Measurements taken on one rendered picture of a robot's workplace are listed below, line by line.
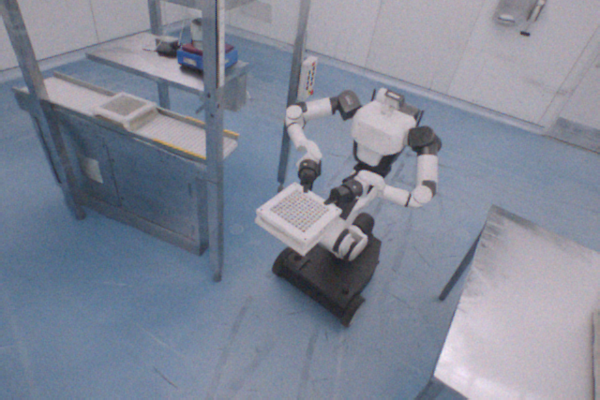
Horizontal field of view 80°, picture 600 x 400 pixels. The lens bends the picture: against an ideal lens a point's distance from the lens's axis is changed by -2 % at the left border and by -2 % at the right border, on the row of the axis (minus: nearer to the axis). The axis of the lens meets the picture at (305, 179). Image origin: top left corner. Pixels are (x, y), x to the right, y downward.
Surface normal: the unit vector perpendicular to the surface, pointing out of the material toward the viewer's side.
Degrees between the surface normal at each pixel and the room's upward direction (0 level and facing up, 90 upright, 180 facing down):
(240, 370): 0
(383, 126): 45
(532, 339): 0
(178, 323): 0
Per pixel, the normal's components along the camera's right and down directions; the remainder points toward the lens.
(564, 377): 0.14, -0.77
